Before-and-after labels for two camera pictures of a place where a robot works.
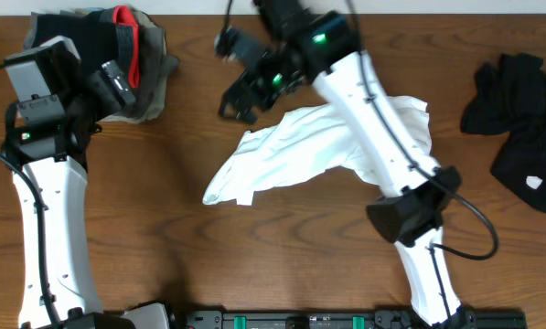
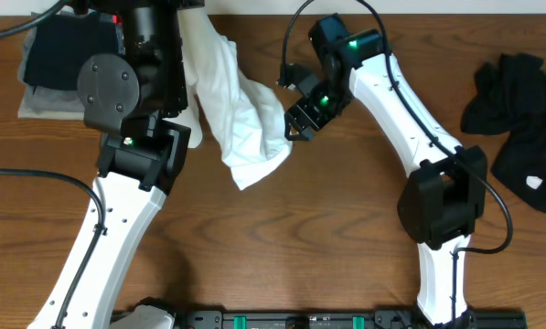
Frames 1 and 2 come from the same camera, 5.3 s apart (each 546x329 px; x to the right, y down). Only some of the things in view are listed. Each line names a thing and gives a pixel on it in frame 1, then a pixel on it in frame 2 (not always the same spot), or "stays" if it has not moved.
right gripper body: (274, 80) to (326, 101)
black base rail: (389, 317) stays
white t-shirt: (303, 144) to (240, 117)
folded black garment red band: (104, 34) stays
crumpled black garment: (517, 97) stays
